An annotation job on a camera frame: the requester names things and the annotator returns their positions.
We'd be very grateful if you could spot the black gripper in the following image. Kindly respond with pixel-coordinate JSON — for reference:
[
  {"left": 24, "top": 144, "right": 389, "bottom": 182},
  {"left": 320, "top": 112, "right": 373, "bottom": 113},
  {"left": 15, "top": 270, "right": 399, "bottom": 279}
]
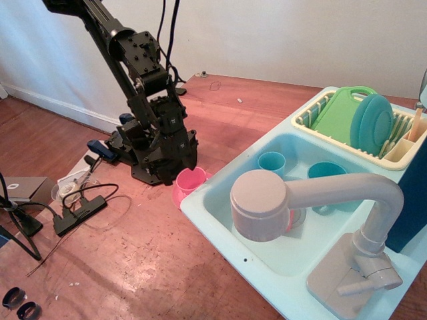
[{"left": 146, "top": 113, "right": 197, "bottom": 186}]

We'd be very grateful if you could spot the pink plastic cup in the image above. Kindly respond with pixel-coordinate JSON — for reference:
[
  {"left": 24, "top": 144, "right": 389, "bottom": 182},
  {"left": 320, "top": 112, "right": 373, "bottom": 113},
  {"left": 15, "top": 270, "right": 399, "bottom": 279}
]
[{"left": 176, "top": 167, "right": 207, "bottom": 196}]

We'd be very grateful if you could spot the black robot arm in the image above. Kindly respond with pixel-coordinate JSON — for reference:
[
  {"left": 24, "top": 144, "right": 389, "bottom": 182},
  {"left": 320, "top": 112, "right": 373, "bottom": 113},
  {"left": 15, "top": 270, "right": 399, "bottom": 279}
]
[{"left": 44, "top": 1, "right": 197, "bottom": 185}]

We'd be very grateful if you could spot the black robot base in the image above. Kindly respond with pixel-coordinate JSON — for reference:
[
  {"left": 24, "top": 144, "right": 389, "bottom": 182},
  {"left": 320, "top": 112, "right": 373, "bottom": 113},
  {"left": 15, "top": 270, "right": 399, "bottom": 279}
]
[{"left": 105, "top": 125, "right": 197, "bottom": 186}]

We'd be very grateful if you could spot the teal cup in sink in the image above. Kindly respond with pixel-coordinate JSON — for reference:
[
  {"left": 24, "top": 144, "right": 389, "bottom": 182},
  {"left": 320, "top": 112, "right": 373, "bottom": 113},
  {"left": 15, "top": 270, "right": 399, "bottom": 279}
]
[{"left": 258, "top": 151, "right": 286, "bottom": 178}]

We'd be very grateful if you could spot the teal bowl in sink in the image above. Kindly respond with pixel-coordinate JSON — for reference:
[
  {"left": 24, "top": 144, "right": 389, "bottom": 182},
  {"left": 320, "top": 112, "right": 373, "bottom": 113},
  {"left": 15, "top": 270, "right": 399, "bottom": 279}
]
[{"left": 307, "top": 161, "right": 358, "bottom": 215}]

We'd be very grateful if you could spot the pink plastic plate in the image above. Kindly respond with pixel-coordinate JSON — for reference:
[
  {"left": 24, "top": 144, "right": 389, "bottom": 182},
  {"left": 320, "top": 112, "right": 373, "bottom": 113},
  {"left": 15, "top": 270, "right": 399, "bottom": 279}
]
[{"left": 171, "top": 173, "right": 212, "bottom": 209}]

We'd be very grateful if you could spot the blue table clamp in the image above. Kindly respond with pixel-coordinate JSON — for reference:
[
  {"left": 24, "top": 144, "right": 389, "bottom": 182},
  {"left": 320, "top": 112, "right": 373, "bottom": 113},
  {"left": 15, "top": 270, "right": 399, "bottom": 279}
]
[{"left": 87, "top": 139, "right": 118, "bottom": 163}]

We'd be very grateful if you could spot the clear plastic bag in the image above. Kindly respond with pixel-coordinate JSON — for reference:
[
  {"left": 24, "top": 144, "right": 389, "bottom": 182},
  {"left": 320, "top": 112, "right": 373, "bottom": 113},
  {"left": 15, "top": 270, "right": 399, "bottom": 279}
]
[{"left": 51, "top": 169, "right": 99, "bottom": 206}]

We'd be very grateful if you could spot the grey cardboard box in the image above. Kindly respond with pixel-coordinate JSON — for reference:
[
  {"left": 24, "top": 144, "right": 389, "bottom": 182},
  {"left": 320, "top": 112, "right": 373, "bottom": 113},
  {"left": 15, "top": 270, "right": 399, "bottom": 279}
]
[{"left": 5, "top": 177, "right": 55, "bottom": 204}]

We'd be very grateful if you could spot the black power adapter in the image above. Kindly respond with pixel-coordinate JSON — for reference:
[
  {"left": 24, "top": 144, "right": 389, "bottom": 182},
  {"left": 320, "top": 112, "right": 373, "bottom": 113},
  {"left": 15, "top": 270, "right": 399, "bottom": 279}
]
[{"left": 10, "top": 209, "right": 43, "bottom": 237}]

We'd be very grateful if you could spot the green cutting board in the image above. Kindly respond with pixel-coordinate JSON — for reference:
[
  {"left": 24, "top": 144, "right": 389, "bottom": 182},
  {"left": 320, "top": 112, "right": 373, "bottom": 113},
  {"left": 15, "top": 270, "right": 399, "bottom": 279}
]
[{"left": 310, "top": 86, "right": 377, "bottom": 145}]

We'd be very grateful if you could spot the teal plate back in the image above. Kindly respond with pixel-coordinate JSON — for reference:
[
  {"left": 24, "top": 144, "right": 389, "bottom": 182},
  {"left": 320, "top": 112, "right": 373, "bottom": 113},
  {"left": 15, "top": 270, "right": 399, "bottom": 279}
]
[{"left": 350, "top": 95, "right": 372, "bottom": 149}]

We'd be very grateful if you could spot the teal plate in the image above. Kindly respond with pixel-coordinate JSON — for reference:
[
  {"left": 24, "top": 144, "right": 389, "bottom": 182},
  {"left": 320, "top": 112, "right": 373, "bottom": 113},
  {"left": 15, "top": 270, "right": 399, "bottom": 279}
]
[
  {"left": 350, "top": 95, "right": 372, "bottom": 149},
  {"left": 358, "top": 95, "right": 394, "bottom": 156}
]

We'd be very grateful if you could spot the cream dish rack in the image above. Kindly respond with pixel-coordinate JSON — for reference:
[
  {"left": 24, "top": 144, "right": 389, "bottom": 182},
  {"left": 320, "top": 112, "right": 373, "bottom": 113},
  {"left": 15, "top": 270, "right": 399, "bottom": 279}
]
[{"left": 292, "top": 87, "right": 426, "bottom": 171}]

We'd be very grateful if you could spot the teal plate front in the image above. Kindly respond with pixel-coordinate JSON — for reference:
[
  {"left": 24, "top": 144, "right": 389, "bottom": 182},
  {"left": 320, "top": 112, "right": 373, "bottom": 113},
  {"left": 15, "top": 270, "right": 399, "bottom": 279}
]
[{"left": 358, "top": 95, "right": 394, "bottom": 156}]

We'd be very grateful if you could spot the grey toy faucet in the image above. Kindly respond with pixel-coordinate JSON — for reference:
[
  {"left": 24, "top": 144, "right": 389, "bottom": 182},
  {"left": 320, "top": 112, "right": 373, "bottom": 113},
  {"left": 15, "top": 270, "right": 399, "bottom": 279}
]
[{"left": 230, "top": 169, "right": 404, "bottom": 319}]

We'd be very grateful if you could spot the dark blue box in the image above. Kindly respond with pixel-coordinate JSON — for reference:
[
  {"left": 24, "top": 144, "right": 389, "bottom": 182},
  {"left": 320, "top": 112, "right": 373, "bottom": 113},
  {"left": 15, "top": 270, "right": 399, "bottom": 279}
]
[{"left": 386, "top": 139, "right": 426, "bottom": 253}]

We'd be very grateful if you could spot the orange utensil in rack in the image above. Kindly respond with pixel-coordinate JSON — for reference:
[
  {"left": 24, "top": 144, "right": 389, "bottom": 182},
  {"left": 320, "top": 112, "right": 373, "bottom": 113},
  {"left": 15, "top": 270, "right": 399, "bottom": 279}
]
[{"left": 408, "top": 108, "right": 423, "bottom": 142}]

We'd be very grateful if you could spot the black hanging cable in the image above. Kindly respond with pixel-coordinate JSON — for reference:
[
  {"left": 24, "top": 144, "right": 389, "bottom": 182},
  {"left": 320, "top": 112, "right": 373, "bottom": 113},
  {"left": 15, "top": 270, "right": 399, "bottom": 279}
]
[{"left": 156, "top": 0, "right": 187, "bottom": 84}]

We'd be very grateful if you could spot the black velcro strap right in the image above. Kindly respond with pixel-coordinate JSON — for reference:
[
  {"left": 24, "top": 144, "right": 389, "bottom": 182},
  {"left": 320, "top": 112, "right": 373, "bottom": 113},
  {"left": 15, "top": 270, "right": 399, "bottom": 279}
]
[{"left": 16, "top": 301, "right": 43, "bottom": 320}]

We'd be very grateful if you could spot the black velcro strap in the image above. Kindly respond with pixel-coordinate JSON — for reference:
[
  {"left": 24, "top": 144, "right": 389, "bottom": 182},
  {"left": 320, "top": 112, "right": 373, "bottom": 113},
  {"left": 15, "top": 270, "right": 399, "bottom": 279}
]
[
  {"left": 16, "top": 301, "right": 43, "bottom": 320},
  {"left": 1, "top": 287, "right": 27, "bottom": 309}
]

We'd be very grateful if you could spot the black velcro strap left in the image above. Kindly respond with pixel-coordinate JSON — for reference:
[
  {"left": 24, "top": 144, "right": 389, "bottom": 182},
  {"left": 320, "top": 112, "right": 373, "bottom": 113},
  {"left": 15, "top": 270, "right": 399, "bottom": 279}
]
[{"left": 1, "top": 287, "right": 27, "bottom": 309}]

